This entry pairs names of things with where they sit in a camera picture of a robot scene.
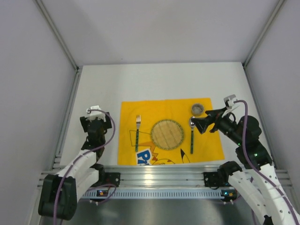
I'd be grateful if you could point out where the aluminium frame post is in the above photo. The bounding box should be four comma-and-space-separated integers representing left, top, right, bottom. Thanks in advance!
241, 0, 289, 68
35, 0, 83, 71

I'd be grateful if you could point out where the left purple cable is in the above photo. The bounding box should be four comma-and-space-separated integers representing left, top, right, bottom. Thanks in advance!
52, 109, 117, 225

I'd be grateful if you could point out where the yellow cartoon print cloth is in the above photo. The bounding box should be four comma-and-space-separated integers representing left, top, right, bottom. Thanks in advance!
118, 98, 225, 165

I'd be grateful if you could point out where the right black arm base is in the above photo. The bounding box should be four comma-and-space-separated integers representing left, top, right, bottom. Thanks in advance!
203, 172, 230, 189

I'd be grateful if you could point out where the green handled spoon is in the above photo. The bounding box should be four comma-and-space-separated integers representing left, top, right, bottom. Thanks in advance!
189, 117, 195, 154

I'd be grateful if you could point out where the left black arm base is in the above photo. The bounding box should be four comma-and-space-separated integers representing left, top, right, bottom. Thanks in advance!
92, 172, 120, 188

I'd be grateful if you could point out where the right aluminium frame post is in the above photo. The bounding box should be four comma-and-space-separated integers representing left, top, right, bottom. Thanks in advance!
241, 0, 289, 68

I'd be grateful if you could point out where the perforated metal cable duct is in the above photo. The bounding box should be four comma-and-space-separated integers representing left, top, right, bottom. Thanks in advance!
82, 189, 237, 200

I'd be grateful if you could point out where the green handled fork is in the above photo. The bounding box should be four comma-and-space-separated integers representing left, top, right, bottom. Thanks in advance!
135, 115, 141, 152

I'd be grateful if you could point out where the left aluminium frame post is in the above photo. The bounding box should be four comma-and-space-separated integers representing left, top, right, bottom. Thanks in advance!
35, 0, 83, 71

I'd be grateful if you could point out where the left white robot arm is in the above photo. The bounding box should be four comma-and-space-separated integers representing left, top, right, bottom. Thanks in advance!
38, 110, 115, 222

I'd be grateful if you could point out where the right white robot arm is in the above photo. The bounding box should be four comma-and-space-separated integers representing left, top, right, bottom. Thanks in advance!
190, 109, 300, 225

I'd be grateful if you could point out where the speckled ceramic cup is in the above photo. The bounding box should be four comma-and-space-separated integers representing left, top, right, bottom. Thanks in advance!
191, 103, 204, 117

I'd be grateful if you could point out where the aluminium front rail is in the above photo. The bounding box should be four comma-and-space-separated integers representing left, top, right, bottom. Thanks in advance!
37, 165, 293, 189

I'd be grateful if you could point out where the round woven bamboo plate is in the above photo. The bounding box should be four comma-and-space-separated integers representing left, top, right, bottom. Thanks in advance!
150, 119, 184, 150

